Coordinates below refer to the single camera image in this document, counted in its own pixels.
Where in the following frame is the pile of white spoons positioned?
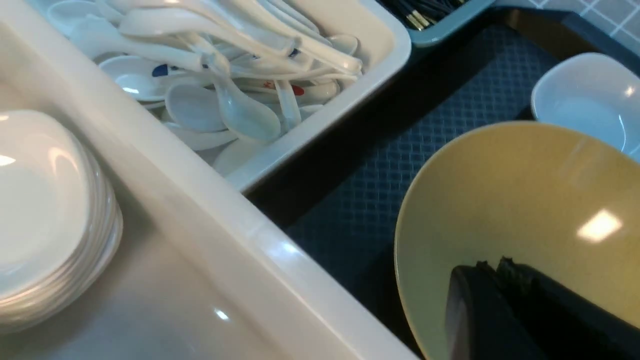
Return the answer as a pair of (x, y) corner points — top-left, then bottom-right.
(29, 0), (363, 176)

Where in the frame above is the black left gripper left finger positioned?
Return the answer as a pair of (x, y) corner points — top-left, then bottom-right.
(445, 265), (546, 360)

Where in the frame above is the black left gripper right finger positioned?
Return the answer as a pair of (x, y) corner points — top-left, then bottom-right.
(497, 257), (639, 360)

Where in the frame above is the white square sauce dish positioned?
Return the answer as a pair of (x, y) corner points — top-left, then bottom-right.
(530, 52), (640, 162)

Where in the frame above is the blue plastic chopstick bin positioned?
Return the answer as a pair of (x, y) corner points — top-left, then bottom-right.
(378, 0), (495, 48)

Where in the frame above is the black serving tray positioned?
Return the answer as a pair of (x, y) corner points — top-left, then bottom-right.
(245, 6), (639, 359)

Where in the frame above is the yellow noodle bowl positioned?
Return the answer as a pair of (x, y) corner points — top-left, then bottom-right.
(394, 121), (639, 360)

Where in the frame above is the white plastic spoon bin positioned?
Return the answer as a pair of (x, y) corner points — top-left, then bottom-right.
(1, 0), (411, 192)

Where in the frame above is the stack of white sauce dishes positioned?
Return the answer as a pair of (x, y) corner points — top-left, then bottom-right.
(0, 109), (124, 335)

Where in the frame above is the pile of black chopsticks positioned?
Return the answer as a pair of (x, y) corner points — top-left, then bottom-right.
(378, 0), (467, 31)

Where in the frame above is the grey grid table mat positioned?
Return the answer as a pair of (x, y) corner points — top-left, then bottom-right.
(494, 0), (640, 55)

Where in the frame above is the large white dish tub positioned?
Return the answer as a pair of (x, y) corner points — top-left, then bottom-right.
(1, 0), (416, 360)

